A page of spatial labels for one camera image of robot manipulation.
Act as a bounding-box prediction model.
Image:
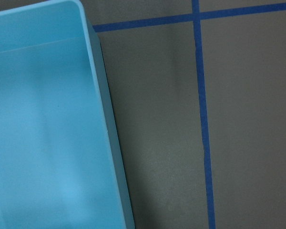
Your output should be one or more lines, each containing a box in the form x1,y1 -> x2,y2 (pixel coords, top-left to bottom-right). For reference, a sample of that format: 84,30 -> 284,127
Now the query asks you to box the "light blue plastic bin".
0,0 -> 135,229

